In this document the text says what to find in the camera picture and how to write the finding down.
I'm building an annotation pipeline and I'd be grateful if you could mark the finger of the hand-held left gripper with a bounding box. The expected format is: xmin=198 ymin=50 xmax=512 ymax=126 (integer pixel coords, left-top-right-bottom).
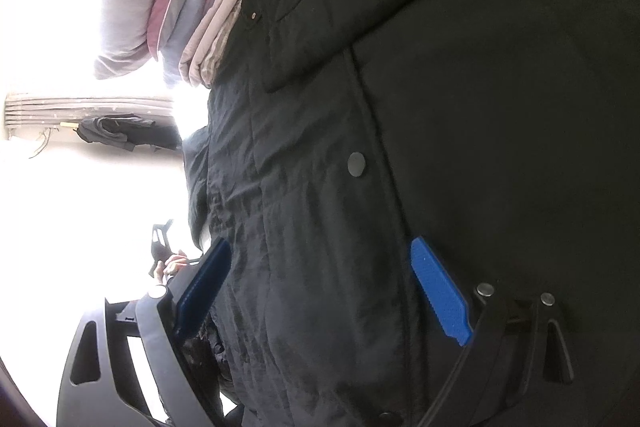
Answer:
xmin=149 ymin=218 xmax=177 ymax=278

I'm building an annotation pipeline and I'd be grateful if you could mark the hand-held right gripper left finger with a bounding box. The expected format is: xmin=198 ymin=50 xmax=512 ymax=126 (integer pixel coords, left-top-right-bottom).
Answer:
xmin=56 ymin=237 xmax=233 ymax=427

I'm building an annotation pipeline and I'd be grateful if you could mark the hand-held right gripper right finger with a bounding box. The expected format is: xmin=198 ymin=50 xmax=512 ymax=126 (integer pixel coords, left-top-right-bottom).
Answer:
xmin=409 ymin=236 xmax=576 ymax=427

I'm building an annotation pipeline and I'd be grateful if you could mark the black padded coat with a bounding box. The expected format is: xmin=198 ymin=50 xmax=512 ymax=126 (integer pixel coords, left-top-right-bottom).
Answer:
xmin=182 ymin=0 xmax=638 ymax=427

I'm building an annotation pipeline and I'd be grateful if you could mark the dark clothes heap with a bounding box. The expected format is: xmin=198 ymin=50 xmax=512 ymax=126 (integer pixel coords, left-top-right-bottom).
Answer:
xmin=75 ymin=114 xmax=183 ymax=152

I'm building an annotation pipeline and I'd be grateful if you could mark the person's left hand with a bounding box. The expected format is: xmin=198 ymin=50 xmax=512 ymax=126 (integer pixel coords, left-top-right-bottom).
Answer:
xmin=155 ymin=254 xmax=189 ymax=284

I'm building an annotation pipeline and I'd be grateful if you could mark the grey pleated curtain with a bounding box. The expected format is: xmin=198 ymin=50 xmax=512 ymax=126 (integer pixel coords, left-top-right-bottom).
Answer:
xmin=4 ymin=91 xmax=176 ymax=130

